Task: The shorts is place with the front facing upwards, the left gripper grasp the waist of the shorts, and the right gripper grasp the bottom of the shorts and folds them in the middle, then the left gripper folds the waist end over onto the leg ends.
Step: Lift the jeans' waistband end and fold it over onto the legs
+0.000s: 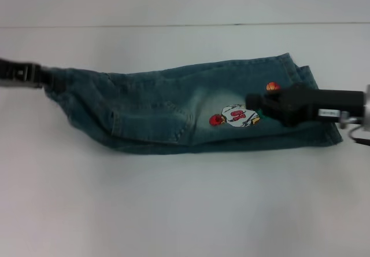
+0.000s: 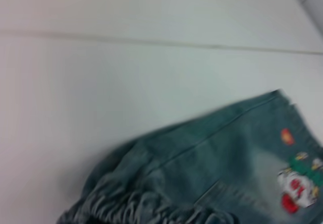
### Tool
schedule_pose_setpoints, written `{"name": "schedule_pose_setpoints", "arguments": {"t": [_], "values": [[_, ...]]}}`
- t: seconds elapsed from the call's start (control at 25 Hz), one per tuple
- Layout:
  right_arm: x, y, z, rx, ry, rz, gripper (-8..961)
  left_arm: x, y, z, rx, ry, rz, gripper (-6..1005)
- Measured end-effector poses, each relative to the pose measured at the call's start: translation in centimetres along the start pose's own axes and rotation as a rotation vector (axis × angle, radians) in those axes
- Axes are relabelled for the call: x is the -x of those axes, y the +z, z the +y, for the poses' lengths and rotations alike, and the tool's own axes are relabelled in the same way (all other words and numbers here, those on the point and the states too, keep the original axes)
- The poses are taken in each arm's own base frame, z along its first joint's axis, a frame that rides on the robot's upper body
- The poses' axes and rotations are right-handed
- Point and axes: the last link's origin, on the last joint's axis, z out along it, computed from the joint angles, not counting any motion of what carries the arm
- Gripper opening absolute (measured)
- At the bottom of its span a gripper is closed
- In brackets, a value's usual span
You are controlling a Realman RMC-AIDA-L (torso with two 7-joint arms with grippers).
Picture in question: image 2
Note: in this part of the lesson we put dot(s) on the blue denim shorts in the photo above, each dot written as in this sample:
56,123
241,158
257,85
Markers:
202,171

